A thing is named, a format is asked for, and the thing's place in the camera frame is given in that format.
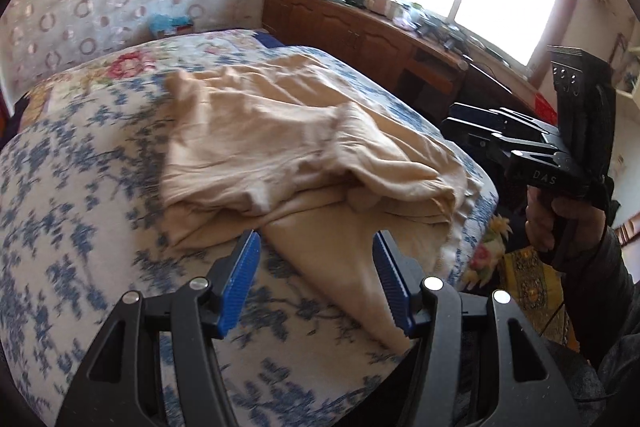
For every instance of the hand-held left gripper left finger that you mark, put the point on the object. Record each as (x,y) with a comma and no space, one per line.
(240,282)

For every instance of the person's right hand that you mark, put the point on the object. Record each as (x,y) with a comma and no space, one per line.
(539,222)

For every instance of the white wall shelf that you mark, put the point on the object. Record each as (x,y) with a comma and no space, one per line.
(630,92)

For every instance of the cream printed t-shirt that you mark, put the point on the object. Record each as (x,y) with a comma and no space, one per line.
(275,142)

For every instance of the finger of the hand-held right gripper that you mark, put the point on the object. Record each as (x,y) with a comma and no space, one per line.
(480,134)
(465,109)

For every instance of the navy blanket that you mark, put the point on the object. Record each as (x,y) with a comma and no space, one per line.
(270,39)

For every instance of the pink floral quilt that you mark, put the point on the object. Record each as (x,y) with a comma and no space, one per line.
(125,64)

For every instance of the blue floral bedsheet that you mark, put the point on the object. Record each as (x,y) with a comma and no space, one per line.
(75,232)

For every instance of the windowsill clutter of small items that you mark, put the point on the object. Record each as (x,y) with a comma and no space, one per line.
(440,27)

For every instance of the person's right forearm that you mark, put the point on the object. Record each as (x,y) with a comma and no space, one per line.
(615,297)

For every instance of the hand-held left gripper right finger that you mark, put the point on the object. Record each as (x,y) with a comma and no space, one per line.
(390,279)

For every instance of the yellow patterned cloth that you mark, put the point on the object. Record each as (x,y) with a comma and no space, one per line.
(530,287)

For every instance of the person's grey clothing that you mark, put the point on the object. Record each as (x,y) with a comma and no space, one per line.
(585,382)

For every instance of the red plastic item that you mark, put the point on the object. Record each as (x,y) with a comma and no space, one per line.
(546,107)

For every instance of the blue tissue pack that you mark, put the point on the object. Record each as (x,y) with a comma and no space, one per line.
(167,24)

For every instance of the wooden cabinet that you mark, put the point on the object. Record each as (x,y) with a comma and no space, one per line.
(340,27)

